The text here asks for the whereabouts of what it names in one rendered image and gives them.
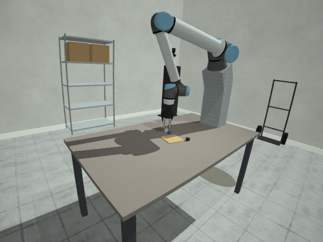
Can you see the tan mat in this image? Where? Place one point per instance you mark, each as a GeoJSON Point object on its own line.
{"type": "Point", "coordinates": [172, 138]}

